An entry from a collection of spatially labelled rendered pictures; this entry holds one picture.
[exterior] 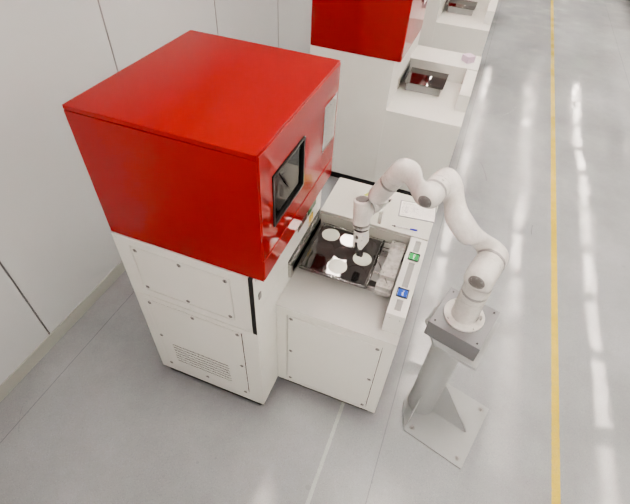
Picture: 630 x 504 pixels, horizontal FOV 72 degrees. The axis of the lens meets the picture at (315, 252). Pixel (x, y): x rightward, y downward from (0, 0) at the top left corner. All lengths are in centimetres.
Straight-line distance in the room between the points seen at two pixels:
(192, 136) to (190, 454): 186
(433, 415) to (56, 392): 230
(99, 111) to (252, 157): 58
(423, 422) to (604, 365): 139
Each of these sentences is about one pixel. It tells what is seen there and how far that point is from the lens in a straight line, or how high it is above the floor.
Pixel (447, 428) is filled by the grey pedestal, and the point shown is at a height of 1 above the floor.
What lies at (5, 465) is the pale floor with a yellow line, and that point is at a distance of 311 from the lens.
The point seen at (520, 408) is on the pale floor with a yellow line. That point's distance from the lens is 317.
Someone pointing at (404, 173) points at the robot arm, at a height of 157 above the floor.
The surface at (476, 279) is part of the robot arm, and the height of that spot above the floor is 131.
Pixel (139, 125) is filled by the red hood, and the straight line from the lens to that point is 158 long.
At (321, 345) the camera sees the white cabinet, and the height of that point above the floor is 60.
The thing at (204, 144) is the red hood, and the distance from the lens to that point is 145.
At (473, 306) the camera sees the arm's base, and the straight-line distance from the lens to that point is 204.
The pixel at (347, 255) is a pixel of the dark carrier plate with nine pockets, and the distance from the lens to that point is 233.
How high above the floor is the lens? 257
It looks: 46 degrees down
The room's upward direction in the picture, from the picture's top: 4 degrees clockwise
